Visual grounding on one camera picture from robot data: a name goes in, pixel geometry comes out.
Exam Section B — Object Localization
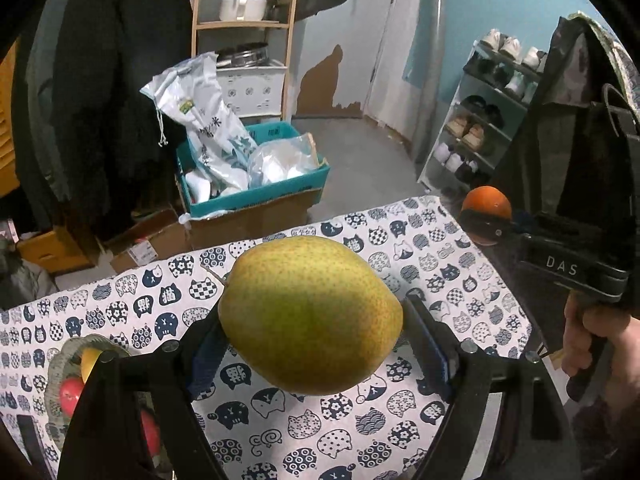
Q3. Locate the orange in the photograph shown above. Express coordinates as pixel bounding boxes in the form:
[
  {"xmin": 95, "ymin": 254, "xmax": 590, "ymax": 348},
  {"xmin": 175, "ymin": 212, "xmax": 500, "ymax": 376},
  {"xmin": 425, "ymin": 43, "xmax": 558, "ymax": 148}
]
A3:
[{"xmin": 461, "ymin": 186, "xmax": 513, "ymax": 223}]

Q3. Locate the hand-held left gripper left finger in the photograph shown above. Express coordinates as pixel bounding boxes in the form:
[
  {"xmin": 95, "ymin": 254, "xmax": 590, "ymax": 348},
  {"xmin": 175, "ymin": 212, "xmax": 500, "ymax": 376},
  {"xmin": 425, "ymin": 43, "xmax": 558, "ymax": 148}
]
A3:
[{"xmin": 57, "ymin": 305, "xmax": 236, "ymax": 480}]

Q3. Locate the white door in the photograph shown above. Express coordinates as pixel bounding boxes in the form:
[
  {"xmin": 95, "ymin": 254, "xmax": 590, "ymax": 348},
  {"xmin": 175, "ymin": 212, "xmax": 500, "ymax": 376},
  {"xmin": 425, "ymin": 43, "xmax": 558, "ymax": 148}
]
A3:
[{"xmin": 365, "ymin": 0, "xmax": 441, "ymax": 121}]

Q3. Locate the white printed plastic bag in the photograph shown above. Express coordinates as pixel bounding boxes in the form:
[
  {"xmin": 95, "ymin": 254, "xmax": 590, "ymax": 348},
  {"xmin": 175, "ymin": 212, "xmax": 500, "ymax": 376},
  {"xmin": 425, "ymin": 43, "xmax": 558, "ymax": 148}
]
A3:
[{"xmin": 140, "ymin": 52, "xmax": 259, "ymax": 197}]

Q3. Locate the wooden louvered wardrobe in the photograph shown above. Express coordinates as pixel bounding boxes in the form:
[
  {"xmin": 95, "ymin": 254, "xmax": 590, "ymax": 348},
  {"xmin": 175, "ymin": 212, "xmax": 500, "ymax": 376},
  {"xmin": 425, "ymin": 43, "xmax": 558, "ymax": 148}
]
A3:
[{"xmin": 0, "ymin": 45, "xmax": 24, "ymax": 198}]

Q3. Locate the group of shoes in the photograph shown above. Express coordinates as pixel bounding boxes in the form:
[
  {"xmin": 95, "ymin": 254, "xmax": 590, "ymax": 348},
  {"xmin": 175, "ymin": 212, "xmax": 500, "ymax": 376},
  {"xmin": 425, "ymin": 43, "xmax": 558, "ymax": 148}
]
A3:
[{"xmin": 432, "ymin": 29, "xmax": 548, "ymax": 186}]

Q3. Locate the round metal pan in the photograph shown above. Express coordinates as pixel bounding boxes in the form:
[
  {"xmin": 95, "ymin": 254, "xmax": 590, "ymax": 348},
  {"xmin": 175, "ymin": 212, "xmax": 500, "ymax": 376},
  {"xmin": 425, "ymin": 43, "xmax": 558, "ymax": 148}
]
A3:
[{"xmin": 216, "ymin": 42, "xmax": 269, "ymax": 68}]

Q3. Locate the white printed drawer box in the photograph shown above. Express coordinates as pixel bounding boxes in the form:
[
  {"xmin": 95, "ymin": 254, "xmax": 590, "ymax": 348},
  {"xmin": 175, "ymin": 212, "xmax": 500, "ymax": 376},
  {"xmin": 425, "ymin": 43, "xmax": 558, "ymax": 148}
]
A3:
[{"xmin": 217, "ymin": 62, "xmax": 289, "ymax": 118}]

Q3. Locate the wooden shelf unit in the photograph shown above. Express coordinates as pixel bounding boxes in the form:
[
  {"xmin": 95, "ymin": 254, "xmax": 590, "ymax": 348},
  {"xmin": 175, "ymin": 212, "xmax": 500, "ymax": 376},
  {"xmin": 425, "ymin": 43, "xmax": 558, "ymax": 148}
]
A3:
[{"xmin": 191, "ymin": 0, "xmax": 303, "ymax": 122}]

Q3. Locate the cat print tablecloth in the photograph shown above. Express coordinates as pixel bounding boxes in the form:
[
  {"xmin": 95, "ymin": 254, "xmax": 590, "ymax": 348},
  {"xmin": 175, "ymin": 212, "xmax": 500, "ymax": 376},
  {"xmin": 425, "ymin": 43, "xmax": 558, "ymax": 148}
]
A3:
[{"xmin": 0, "ymin": 195, "xmax": 566, "ymax": 480}]

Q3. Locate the large cardboard box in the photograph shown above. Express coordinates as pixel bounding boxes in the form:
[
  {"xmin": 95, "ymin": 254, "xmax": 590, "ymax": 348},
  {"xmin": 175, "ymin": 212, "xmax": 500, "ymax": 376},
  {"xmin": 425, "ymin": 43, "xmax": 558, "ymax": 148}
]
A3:
[{"xmin": 182, "ymin": 187, "xmax": 324, "ymax": 252}]

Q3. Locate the small labelled cardboard box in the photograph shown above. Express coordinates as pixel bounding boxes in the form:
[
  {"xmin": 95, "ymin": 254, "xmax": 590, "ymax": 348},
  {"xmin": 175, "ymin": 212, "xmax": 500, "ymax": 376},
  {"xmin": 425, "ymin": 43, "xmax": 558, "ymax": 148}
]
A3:
[{"xmin": 107, "ymin": 210, "xmax": 193, "ymax": 274}]

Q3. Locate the green pear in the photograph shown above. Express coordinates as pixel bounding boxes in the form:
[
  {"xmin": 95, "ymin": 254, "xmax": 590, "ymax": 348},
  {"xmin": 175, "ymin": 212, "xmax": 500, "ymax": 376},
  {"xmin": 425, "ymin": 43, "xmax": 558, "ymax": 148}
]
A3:
[{"xmin": 218, "ymin": 236, "xmax": 404, "ymax": 395}]

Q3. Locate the clear plastic bag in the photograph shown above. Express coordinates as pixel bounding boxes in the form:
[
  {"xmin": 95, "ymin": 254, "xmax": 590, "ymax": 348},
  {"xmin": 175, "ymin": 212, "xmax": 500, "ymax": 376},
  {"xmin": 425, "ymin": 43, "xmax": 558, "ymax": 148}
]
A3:
[{"xmin": 247, "ymin": 140, "xmax": 322, "ymax": 191}]

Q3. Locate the yellow lemon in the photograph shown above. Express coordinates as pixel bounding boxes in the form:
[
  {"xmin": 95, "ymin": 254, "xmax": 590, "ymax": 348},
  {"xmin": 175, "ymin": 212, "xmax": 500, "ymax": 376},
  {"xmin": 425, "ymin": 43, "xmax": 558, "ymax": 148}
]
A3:
[{"xmin": 80, "ymin": 347, "xmax": 102, "ymax": 383}]

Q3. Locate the teal box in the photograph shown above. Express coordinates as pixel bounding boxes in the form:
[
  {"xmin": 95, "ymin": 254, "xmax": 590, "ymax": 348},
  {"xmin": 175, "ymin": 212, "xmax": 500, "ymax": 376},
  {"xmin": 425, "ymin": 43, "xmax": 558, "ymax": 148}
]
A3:
[{"xmin": 176, "ymin": 120, "xmax": 331, "ymax": 218}]

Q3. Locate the person's right hand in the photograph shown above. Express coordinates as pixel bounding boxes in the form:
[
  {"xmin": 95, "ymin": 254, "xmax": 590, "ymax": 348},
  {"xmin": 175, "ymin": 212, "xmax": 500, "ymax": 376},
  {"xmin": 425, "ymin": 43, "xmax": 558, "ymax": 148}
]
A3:
[{"xmin": 560, "ymin": 290, "xmax": 640, "ymax": 411}]

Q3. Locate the white cooking pot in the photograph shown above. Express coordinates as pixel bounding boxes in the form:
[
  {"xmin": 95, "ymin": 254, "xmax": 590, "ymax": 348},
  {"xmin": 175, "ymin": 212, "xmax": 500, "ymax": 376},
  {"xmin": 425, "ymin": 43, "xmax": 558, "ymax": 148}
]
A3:
[{"xmin": 220, "ymin": 0, "xmax": 269, "ymax": 22}]

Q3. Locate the black hanging coat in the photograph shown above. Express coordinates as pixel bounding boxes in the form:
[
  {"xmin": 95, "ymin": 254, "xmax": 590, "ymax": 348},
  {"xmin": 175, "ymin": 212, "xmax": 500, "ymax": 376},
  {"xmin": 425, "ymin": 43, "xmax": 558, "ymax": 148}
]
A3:
[{"xmin": 65, "ymin": 0, "xmax": 197, "ymax": 231}]

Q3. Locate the grey hanging bag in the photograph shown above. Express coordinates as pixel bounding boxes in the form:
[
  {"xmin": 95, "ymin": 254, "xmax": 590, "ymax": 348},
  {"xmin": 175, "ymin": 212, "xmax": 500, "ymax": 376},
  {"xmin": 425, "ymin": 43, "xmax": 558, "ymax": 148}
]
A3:
[{"xmin": 277, "ymin": 0, "xmax": 351, "ymax": 23}]

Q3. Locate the wooden drawer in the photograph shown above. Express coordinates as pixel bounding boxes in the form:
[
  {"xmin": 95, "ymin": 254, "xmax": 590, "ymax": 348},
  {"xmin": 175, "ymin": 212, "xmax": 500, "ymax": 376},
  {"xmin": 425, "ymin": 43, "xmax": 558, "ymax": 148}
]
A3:
[{"xmin": 17, "ymin": 225, "xmax": 97, "ymax": 277}]

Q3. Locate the grey padded jacket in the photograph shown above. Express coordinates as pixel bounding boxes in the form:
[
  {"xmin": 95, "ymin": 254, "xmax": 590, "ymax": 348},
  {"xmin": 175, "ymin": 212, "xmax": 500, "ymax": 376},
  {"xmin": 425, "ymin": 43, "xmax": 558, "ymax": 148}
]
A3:
[{"xmin": 0, "ymin": 240, "xmax": 59, "ymax": 311}]

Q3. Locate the white shoe rack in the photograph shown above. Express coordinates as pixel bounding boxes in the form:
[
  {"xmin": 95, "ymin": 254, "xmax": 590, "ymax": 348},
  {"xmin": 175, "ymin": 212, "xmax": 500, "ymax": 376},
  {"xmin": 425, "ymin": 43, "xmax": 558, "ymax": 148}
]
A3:
[{"xmin": 417, "ymin": 40, "xmax": 546, "ymax": 197}]

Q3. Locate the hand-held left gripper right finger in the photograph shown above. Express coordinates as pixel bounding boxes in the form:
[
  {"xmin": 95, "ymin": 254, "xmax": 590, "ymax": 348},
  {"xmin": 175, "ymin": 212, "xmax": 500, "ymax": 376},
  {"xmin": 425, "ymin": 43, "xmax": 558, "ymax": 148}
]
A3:
[{"xmin": 400, "ymin": 294, "xmax": 583, "ymax": 480}]

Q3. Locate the dark grey hanging jacket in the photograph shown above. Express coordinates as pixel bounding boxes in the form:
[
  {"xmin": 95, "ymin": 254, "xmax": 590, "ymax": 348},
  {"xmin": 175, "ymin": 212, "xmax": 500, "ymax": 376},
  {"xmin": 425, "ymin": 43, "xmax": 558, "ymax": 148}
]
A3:
[{"xmin": 20, "ymin": 0, "xmax": 73, "ymax": 211}]

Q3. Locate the small red apple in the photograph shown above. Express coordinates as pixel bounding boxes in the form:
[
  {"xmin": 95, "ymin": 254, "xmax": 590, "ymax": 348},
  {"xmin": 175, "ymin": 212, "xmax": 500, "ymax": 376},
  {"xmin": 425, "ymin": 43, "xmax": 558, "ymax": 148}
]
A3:
[{"xmin": 140, "ymin": 409, "xmax": 162, "ymax": 456}]

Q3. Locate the large red apple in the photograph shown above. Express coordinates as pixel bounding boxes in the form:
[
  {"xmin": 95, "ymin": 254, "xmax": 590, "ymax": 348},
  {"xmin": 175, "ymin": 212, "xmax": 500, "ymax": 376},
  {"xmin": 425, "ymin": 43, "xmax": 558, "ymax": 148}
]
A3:
[{"xmin": 59, "ymin": 377, "xmax": 86, "ymax": 416}]

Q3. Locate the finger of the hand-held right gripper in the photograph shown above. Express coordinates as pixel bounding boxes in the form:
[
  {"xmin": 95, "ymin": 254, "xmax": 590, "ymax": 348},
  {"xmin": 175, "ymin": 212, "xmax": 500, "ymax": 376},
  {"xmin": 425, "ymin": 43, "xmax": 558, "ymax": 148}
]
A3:
[{"xmin": 460, "ymin": 207, "xmax": 523, "ymax": 247}]

